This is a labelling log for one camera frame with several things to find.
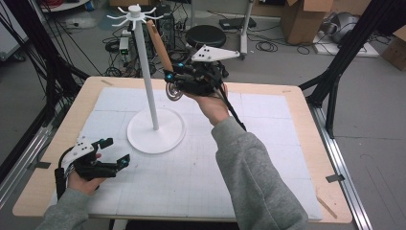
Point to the white grid mat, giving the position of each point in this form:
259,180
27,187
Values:
191,166

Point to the aluminium rail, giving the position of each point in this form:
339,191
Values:
25,153
338,159

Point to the small cardboard box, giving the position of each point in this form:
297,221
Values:
395,51

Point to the white flat board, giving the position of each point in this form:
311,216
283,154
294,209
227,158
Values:
360,49

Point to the small white box green light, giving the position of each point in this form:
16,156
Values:
124,44

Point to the white hook stand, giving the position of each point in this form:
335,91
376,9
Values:
150,96

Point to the person's left hand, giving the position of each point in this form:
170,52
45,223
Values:
83,185

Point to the black tape piece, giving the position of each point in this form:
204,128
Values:
335,178
42,165

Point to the black computer tower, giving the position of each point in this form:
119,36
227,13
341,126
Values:
167,25

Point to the person's right hand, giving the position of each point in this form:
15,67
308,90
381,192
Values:
214,107

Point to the black metal frame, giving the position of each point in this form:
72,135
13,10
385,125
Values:
338,67
54,83

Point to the large open cardboard box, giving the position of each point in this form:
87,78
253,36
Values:
303,22

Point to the black flat device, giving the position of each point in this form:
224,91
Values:
237,23

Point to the white pole stand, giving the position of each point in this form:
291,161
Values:
245,32

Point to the grey rounded device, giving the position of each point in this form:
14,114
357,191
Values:
343,27

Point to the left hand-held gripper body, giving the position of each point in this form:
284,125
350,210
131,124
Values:
92,167

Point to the white cabinet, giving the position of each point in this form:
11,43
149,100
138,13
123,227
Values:
9,35

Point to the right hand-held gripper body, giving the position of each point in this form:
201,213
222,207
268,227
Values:
201,80

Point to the white round table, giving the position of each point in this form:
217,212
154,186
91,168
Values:
63,5

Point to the black round stool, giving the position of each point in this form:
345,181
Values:
206,35

